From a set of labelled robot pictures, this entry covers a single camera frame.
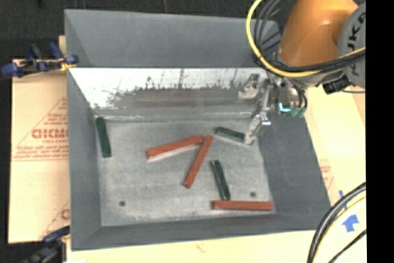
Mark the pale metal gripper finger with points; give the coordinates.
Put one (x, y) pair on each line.
(254, 131)
(250, 92)

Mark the dark green flat block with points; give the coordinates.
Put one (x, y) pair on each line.
(229, 133)
(103, 138)
(220, 180)

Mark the red-brown flat block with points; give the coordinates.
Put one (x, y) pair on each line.
(174, 146)
(241, 205)
(198, 161)

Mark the grey metal bin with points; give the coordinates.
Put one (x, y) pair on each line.
(172, 43)

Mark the brown cardboard board, red print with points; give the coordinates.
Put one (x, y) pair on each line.
(37, 181)

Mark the black cylinder on white bracket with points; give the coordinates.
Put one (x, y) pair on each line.
(336, 85)

